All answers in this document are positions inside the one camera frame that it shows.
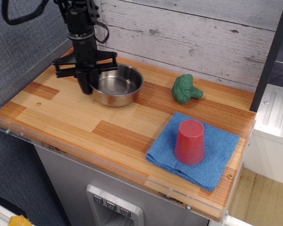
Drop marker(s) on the dark right shelf post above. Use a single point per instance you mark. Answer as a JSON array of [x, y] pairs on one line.
[[270, 61]]

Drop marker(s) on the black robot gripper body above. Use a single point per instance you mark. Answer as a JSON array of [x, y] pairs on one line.
[[85, 58]]

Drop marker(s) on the grey toy cabinet front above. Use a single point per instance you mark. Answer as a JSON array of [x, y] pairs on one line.
[[70, 178]]

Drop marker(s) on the blue folded cloth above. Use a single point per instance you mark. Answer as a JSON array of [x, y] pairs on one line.
[[219, 146]]

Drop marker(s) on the clear acrylic table guard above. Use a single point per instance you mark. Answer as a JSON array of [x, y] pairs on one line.
[[122, 153]]

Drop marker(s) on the silver metal pot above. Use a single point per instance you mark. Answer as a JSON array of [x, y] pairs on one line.
[[118, 87]]

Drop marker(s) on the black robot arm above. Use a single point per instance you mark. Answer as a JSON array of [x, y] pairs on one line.
[[81, 17]]

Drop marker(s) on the red plastic cup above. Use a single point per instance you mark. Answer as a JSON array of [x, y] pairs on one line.
[[189, 148]]

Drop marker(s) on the green toy broccoli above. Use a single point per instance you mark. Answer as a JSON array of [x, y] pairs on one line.
[[183, 89]]

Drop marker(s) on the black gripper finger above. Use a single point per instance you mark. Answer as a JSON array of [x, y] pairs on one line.
[[82, 78], [94, 78]]

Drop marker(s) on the yellow object at corner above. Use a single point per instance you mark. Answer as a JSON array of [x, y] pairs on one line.
[[19, 221]]

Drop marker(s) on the silver dispenser panel with buttons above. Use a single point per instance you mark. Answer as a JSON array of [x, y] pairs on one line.
[[111, 210]]

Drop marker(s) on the white toy sink unit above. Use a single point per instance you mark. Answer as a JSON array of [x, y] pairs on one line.
[[264, 153]]

